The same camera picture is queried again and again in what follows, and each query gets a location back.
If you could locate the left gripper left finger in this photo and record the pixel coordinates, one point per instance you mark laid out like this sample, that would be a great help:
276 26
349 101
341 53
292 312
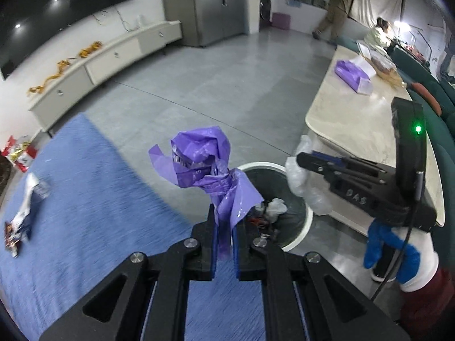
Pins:
146 296

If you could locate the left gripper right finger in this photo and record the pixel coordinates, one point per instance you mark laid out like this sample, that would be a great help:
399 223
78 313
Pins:
306 297

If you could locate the purple plastic bag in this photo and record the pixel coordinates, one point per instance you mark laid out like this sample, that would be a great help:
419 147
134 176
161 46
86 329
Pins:
200 158

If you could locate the white round trash bin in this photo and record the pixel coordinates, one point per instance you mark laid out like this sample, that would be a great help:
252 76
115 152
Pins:
281 217

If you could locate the right blue white gloved hand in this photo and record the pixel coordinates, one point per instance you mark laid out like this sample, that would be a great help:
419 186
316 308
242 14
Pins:
419 262

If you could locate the crumpled white tissue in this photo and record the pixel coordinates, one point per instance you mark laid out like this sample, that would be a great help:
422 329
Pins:
274 209

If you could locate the blue carpet rug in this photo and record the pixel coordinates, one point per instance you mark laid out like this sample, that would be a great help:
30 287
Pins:
99 212

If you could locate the purple tissue pack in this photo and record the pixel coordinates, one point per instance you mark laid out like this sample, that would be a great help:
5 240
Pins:
357 73

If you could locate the dark red snack wrapper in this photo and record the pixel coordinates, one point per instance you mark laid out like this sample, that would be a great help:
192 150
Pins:
12 242

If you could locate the white blue paper package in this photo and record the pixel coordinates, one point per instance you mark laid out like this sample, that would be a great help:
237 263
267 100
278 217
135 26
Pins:
35 192

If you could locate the seated person in light clothes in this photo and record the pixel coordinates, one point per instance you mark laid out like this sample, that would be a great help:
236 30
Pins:
378 37

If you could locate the red white gift bag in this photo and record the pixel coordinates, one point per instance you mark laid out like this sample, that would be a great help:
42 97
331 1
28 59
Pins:
20 152

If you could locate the person in khaki clothes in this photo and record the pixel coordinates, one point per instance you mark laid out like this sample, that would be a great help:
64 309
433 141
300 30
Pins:
334 19

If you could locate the purple storage box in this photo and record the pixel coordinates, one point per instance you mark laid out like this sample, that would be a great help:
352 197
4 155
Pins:
281 21

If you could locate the white low TV cabinet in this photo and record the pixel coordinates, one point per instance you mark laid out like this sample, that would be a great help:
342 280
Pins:
87 74

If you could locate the golden dragon ornament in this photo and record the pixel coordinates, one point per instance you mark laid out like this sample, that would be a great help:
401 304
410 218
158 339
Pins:
63 66

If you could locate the grey double door refrigerator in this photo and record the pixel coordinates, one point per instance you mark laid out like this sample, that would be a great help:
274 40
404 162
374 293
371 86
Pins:
205 22

